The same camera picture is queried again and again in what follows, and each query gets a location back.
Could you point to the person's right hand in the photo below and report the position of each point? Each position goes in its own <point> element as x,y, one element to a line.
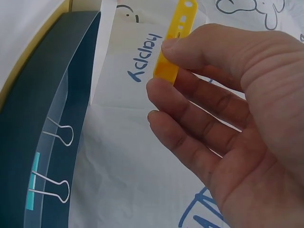
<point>256,123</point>

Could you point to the person's right thumb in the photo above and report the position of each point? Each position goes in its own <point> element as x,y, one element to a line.
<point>197,42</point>

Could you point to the yellow plastic binding strip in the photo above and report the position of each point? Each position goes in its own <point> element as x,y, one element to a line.
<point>181,21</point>

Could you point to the dark binder clip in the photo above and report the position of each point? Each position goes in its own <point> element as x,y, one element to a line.
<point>67,135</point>

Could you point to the dark teal folder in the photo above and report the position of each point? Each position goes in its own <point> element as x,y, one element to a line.
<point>35,95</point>

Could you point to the teal binder clip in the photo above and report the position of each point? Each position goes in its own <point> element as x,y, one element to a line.
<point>34,180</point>

